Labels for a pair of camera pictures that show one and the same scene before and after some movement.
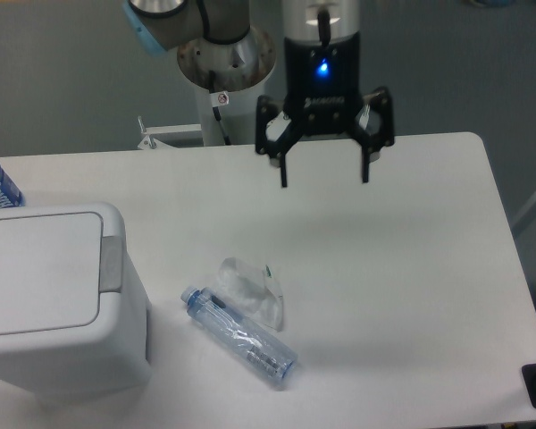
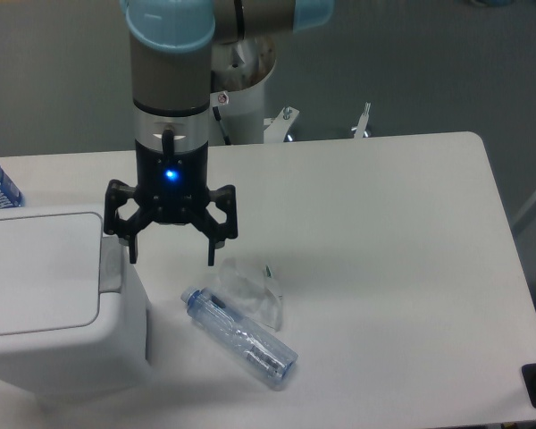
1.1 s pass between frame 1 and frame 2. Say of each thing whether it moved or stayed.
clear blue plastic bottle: stayed
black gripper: moved
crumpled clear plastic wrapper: stayed
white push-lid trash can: stayed
